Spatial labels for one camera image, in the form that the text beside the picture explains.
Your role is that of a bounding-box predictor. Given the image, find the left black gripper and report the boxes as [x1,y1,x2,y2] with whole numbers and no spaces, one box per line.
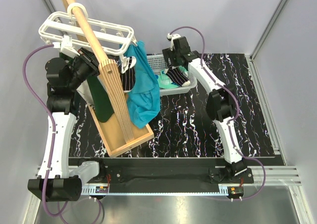
[68,47,115,90]

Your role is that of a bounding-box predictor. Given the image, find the white plastic clip hanger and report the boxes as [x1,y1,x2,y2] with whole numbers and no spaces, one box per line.
[38,2,137,56]

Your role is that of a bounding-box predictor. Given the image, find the white hanger clip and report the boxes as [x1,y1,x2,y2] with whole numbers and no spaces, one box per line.
[119,55,137,74]

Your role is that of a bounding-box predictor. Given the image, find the black white striped sock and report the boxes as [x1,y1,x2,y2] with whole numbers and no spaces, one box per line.
[120,66,136,93]

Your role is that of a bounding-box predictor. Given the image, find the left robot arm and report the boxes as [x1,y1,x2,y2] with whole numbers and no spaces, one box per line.
[27,48,107,202]

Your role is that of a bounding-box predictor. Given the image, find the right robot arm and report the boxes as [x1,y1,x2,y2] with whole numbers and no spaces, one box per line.
[162,34,247,183]

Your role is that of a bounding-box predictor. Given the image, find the grey plastic basket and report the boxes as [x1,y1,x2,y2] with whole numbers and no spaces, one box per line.
[147,54,197,96]

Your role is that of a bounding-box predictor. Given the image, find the wooden pole stand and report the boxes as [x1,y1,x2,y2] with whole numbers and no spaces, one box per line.
[66,0,134,142]

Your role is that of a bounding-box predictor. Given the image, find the green white sock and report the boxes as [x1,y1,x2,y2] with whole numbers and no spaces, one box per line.
[77,76,114,122]

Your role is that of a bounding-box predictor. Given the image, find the teal cloth garment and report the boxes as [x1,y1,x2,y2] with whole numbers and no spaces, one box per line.
[124,41,160,129]

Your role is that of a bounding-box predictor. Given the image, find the black marbled mat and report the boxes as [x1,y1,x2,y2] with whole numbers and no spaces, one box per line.
[69,53,285,158]

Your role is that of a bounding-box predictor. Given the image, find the wooden tray base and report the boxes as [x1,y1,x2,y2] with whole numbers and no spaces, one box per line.
[87,103,154,158]

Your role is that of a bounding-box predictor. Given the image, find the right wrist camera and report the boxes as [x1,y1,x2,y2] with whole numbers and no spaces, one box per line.
[166,33,181,51]

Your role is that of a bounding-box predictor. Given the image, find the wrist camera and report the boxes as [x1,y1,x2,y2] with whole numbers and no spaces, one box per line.
[166,33,181,51]
[53,35,79,58]

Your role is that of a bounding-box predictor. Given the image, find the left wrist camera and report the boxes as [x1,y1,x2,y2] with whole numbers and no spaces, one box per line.
[53,35,79,58]

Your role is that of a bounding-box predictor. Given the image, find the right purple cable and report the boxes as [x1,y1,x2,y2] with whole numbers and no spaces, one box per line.
[168,26,267,201]

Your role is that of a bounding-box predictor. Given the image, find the purple cable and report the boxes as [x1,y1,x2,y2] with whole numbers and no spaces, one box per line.
[22,44,65,222]
[168,26,267,201]

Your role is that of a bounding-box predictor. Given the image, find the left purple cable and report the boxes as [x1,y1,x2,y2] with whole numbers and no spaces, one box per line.
[22,44,65,222]

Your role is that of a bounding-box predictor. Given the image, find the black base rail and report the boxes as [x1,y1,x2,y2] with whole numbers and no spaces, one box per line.
[68,158,254,184]

